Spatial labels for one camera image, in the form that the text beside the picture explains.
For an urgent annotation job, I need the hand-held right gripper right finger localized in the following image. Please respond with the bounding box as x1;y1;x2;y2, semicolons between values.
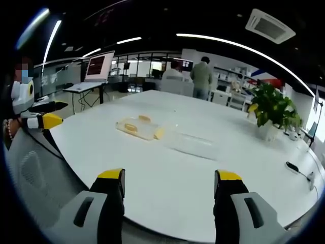
213;169;289;244

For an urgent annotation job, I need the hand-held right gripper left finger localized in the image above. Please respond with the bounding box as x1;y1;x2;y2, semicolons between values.
49;168;126;244

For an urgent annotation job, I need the white standing desk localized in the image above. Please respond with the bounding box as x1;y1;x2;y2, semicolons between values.
62;81;109;115

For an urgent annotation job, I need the grey mesh office chair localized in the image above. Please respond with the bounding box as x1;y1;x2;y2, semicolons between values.
6;148;88;231

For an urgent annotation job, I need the black device on table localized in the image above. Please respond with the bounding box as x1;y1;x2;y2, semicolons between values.
285;161;301;173

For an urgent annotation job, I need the computer monitor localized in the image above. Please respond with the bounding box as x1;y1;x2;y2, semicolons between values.
84;50;116;82

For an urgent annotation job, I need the white plug adapter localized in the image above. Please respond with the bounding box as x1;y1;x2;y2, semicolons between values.
307;171;316;191

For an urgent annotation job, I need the clear plastic lid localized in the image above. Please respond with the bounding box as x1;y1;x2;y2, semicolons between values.
162;129;220;161

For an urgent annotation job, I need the clear plastic tray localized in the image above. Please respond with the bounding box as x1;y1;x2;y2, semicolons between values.
116;115;166;141

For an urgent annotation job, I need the green potted plant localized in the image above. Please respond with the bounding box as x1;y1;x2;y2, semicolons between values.
248;82;303;141

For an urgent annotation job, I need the short ceiling light strip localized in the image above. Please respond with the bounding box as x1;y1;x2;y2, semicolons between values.
116;36;143;45

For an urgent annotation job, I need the black tripod stand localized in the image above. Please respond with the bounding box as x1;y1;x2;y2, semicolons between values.
307;100;325;148

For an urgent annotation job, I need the white storage shelf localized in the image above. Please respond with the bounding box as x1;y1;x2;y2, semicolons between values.
212;65;256;111

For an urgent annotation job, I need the long ceiling light strip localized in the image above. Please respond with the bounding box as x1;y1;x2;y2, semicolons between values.
176;33;316;98

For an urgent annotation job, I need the ceiling air conditioner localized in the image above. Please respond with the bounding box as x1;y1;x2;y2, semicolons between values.
245;8;297;45

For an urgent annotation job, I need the beaded bracelet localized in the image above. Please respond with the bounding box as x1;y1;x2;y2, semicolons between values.
3;118;15;141

